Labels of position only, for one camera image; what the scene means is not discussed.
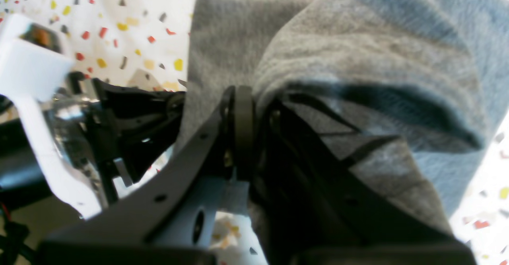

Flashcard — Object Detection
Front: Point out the grey t-shirt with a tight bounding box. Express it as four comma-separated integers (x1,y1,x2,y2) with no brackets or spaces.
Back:
175,0,508,233

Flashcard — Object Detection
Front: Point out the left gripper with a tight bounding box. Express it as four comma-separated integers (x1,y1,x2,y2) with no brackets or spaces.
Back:
38,78,254,265

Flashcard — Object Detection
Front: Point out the terrazzo pattern tablecloth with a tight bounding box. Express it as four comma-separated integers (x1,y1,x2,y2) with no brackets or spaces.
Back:
0,0,509,265

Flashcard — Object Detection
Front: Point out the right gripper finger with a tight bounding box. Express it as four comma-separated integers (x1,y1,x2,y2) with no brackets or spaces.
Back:
249,101,476,265

